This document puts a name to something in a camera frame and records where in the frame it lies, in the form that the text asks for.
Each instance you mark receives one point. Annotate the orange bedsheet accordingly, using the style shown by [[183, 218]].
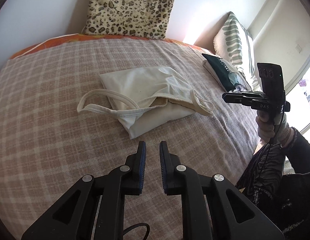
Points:
[[57, 40]]

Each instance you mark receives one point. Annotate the person's zebra patterned clothing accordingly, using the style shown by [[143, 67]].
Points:
[[265, 175]]

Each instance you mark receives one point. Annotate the beige plaid blanket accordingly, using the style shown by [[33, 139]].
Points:
[[44, 105]]

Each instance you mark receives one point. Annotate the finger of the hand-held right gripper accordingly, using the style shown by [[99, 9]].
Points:
[[237, 98]]

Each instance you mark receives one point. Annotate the person's right forearm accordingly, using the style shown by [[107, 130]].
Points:
[[302, 150]]

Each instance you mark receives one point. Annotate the white camisole top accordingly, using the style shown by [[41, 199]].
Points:
[[145, 85]]

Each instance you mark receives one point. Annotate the wall switch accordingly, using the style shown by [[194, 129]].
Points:
[[298, 48]]

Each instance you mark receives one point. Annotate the person's right hand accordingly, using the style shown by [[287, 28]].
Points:
[[265, 132]]

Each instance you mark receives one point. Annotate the green patterned white pillow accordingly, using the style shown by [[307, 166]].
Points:
[[228, 40]]

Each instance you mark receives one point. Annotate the grey striped pillow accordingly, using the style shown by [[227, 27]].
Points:
[[249, 55]]

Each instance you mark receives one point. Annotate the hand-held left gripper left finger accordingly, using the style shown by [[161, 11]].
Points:
[[142, 165]]

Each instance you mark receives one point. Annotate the leopard print cushion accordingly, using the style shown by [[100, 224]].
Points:
[[130, 7]]

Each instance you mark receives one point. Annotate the window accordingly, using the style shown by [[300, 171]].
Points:
[[305, 100]]

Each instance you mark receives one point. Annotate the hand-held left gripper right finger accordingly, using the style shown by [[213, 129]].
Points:
[[163, 165]]

